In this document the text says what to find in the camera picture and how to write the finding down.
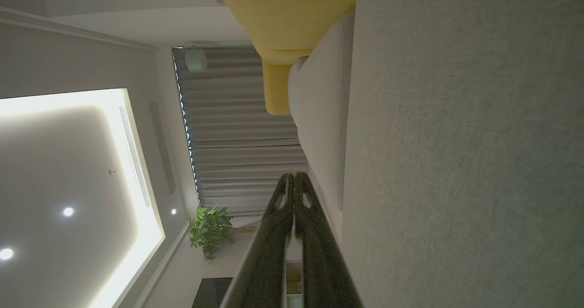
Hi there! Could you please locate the green potted tree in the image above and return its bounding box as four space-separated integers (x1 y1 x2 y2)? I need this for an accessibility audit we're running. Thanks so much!
188 204 261 262

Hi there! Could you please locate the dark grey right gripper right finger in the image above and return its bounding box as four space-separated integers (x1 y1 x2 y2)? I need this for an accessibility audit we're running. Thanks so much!
295 172 364 308

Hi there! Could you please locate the grey pleated curtain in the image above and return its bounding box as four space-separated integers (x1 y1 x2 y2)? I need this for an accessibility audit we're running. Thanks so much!
172 47 310 217

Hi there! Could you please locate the black flat television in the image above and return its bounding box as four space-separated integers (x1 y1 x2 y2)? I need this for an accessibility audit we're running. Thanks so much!
192 277 233 308

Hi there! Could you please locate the large grey sofa seat cushion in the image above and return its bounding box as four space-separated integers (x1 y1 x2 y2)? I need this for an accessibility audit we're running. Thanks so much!
341 0 584 308

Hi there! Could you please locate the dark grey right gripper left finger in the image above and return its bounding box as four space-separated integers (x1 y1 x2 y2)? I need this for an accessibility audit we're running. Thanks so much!
219 172 296 308

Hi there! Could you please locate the yellow sofa back cushion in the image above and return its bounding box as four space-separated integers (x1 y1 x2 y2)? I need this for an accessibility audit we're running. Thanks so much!
262 61 293 115
209 0 358 65

